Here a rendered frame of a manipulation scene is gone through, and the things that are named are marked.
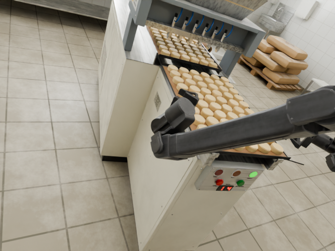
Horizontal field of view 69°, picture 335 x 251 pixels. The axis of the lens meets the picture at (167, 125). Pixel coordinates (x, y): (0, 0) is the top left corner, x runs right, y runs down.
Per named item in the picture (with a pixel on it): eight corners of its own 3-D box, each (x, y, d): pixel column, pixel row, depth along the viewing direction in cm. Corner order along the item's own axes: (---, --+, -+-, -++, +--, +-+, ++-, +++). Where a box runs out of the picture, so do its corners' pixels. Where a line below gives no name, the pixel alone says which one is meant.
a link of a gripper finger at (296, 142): (291, 119, 103) (313, 132, 101) (281, 132, 107) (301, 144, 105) (290, 125, 98) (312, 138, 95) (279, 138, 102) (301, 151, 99)
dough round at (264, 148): (261, 143, 96) (264, 140, 95) (270, 153, 93) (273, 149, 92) (253, 145, 93) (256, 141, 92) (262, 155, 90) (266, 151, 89)
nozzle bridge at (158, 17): (120, 34, 152) (134, -26, 133) (217, 60, 180) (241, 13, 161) (125, 58, 128) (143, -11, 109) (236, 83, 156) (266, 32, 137)
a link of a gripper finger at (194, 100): (182, 100, 83) (168, 109, 76) (190, 82, 79) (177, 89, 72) (199, 110, 82) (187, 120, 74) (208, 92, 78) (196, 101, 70)
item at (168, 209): (123, 164, 184) (161, 56, 133) (165, 166, 197) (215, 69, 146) (134, 262, 133) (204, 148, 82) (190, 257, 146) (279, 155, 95)
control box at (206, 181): (193, 183, 96) (209, 159, 88) (242, 185, 105) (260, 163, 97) (196, 190, 93) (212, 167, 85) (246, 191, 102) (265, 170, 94)
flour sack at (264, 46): (263, 53, 450) (268, 45, 441) (249, 43, 477) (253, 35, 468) (286, 58, 487) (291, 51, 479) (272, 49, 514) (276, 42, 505)
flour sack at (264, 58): (245, 52, 471) (249, 45, 463) (258, 55, 495) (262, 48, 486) (271, 72, 428) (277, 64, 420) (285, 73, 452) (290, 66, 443)
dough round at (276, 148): (282, 153, 96) (286, 150, 95) (276, 156, 93) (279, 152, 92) (273, 145, 99) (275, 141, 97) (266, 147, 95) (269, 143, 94)
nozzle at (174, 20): (165, 37, 133) (176, 2, 123) (170, 38, 134) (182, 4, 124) (167, 41, 129) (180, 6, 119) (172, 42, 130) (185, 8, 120)
